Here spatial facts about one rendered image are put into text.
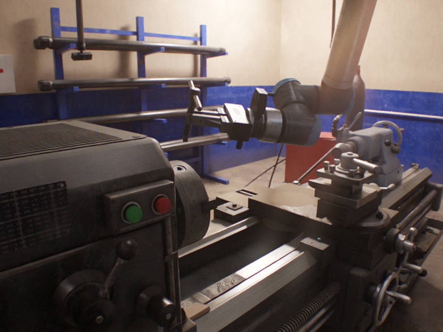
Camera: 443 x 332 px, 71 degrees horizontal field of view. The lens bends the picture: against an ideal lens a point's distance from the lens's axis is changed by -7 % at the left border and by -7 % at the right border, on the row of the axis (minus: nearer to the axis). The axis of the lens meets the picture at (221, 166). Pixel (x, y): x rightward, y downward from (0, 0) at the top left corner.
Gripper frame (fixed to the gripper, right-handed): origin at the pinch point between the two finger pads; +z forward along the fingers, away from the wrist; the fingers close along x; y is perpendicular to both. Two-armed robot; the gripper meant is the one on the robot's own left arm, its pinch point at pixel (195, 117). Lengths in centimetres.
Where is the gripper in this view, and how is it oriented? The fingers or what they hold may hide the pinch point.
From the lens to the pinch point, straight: 84.4
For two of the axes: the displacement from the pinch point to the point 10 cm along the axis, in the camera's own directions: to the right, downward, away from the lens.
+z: -9.7, -0.8, -2.3
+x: -1.6, -5.1, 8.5
